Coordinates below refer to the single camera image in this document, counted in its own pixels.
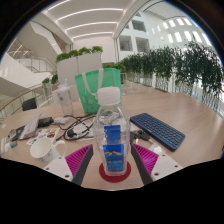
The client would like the green tote bag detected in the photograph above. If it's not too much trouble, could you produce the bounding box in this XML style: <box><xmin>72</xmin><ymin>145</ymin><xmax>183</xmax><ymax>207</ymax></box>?
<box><xmin>74</xmin><ymin>67</ymin><xmax>123</xmax><ymax>115</ymax></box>

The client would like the white printed mug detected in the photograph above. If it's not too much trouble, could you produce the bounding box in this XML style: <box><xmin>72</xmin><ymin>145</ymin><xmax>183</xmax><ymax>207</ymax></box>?
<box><xmin>29</xmin><ymin>136</ymin><xmax>67</xmax><ymax>166</ymax></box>

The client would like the white planter with green plants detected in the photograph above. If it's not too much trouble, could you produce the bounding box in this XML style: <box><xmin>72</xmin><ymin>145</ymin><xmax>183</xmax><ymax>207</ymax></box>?
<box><xmin>55</xmin><ymin>45</ymin><xmax>104</xmax><ymax>86</ymax></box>

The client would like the colourful sticker sheet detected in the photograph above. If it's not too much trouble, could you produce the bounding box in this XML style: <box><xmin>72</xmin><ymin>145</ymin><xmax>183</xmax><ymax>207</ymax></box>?
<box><xmin>26</xmin><ymin>127</ymin><xmax>61</xmax><ymax>146</ymax></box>

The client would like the white charger block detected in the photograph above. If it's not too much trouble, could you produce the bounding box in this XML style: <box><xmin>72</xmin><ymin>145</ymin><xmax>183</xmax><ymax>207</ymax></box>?
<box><xmin>52</xmin><ymin>116</ymin><xmax>70</xmax><ymax>126</ymax></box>

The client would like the clear bottle with white cap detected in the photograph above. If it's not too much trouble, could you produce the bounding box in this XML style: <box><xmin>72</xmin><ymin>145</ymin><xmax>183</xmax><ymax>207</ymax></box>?
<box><xmin>92</xmin><ymin>86</ymin><xmax>132</xmax><ymax>177</ymax></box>

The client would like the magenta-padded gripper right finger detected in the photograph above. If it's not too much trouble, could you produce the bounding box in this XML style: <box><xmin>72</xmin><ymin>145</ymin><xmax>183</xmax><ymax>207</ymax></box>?
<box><xmin>130</xmin><ymin>142</ymin><xmax>184</xmax><ymax>186</ymax></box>

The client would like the dark blue keyboard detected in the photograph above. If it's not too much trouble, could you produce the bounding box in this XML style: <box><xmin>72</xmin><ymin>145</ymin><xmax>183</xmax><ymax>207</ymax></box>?
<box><xmin>129</xmin><ymin>112</ymin><xmax>187</xmax><ymax>152</ymax></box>

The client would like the clear tumbler with lid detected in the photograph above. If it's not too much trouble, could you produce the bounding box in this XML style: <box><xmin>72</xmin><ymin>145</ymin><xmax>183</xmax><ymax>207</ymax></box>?
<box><xmin>53</xmin><ymin>79</ymin><xmax>75</xmax><ymax>118</ymax></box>

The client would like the black power bank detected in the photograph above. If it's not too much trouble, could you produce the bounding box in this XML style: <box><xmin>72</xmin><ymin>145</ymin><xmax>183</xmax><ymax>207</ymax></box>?
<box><xmin>37</xmin><ymin>116</ymin><xmax>55</xmax><ymax>129</ymax></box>

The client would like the row of potted trees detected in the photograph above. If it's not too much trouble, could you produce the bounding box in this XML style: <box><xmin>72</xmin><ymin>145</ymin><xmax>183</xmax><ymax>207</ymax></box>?
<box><xmin>114</xmin><ymin>40</ymin><xmax>224</xmax><ymax>103</ymax></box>

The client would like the black cable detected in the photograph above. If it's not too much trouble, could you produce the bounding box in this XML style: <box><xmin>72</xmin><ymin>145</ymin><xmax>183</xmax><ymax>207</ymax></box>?
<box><xmin>55</xmin><ymin>113</ymin><xmax>98</xmax><ymax>142</ymax></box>

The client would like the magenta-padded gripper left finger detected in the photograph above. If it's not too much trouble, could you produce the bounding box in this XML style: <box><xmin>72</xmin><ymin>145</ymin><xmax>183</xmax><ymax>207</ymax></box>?
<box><xmin>43</xmin><ymin>143</ymin><xmax>95</xmax><ymax>186</ymax></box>

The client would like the flat round red coaster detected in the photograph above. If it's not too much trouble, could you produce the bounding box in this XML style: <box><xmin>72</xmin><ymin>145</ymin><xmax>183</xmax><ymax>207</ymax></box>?
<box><xmin>98</xmin><ymin>161</ymin><xmax>132</xmax><ymax>184</ymax></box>

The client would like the black chair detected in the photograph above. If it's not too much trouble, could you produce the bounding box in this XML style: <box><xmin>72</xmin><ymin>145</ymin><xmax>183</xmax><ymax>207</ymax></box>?
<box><xmin>21</xmin><ymin>97</ymin><xmax>39</xmax><ymax>112</ymax></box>

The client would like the black car key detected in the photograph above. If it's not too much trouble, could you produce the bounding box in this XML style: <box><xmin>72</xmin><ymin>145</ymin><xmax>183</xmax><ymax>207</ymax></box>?
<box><xmin>132</xmin><ymin>130</ymin><xmax>152</xmax><ymax>142</ymax></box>

